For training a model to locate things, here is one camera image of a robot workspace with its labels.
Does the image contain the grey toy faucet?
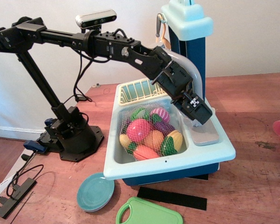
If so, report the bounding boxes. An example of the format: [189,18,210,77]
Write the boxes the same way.
[149,42,219,146]

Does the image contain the hanging toy utensils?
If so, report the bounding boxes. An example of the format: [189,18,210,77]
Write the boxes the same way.
[155,13,171,50]

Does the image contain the cream dish rack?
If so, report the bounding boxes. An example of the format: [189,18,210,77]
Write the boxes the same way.
[118,78,167,106]

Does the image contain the blue clamp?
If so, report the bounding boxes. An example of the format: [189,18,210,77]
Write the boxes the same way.
[23,140,47,154]

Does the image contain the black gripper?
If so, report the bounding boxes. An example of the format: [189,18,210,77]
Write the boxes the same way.
[152,61,212,126]

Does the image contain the teal plate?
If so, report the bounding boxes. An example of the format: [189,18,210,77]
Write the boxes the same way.
[77,172,115,212]

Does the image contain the black velcro strip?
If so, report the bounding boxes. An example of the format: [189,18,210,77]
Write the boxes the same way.
[137,187,207,210]

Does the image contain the black usb hub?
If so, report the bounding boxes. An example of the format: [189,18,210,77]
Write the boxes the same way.
[0,178,37,219]

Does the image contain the net bag of toy food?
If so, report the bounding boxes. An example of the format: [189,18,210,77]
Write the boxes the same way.
[119,104,183,161]

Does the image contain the green cutting board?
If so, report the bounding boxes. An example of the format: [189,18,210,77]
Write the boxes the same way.
[115,197,183,224]

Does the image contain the grey depth camera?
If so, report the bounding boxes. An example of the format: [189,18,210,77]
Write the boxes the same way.
[75,9,117,29]

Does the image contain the toy kitchen sink unit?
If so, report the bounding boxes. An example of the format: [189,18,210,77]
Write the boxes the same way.
[103,0,236,186]

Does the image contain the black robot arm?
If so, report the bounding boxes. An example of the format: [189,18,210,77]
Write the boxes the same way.
[0,17,212,162]

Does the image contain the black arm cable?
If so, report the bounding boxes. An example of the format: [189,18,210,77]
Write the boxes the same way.
[63,49,108,103]

